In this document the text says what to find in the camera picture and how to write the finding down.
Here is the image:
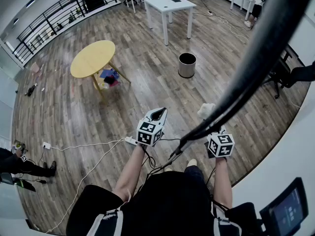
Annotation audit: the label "person's black shirt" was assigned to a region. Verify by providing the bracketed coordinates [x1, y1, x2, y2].
[65, 170, 259, 236]

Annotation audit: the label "colourful items under table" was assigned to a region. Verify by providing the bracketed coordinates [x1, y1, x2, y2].
[103, 75, 121, 88]

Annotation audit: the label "black panel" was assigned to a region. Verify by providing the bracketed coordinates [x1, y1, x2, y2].
[83, 0, 106, 13]

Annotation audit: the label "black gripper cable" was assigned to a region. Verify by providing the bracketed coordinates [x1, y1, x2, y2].
[141, 145, 157, 169]

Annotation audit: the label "black cable bundle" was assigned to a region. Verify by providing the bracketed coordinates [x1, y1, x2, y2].
[147, 0, 315, 179]

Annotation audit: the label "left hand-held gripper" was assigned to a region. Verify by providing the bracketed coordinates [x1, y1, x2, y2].
[136, 107, 168, 147]

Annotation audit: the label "black metal railing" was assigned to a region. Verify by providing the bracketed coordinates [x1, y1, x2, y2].
[12, 0, 118, 63]

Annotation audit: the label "black floor item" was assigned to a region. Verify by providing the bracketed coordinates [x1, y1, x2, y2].
[24, 83, 38, 97]

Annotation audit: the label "metal trash bin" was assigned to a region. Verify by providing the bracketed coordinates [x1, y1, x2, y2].
[178, 52, 197, 79]

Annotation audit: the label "black office chair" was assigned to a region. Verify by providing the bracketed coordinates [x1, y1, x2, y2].
[262, 45, 300, 99]

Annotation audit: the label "white cloth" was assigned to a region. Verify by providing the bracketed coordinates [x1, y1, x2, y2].
[197, 103, 216, 120]

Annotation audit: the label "black phone with screen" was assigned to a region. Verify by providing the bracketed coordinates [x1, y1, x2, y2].
[259, 177, 310, 236]

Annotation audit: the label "person's left forearm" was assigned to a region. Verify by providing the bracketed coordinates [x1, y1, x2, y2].
[112, 143, 146, 203]

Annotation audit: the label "person's right forearm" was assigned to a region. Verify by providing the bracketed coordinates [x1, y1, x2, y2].
[212, 156, 234, 210]

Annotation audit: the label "white power cable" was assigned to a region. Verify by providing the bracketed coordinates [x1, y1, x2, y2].
[45, 138, 127, 234]

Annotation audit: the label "person's right leg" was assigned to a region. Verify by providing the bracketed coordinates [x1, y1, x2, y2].
[184, 165, 205, 184]

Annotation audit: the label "white floor cable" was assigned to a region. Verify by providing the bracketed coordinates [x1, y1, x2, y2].
[213, 13, 250, 44]

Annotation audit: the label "large white table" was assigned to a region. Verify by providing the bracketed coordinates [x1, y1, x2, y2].
[142, 0, 197, 46]

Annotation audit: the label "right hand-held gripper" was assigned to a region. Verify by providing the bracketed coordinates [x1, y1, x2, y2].
[204, 125, 236, 159]

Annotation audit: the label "grey harness strap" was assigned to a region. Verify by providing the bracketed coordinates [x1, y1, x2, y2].
[211, 202, 243, 236]
[86, 209, 124, 236]

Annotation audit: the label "blue packet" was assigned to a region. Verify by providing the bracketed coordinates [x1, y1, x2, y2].
[99, 68, 119, 80]

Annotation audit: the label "round yellow table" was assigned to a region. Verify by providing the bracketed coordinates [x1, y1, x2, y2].
[70, 40, 132, 103]

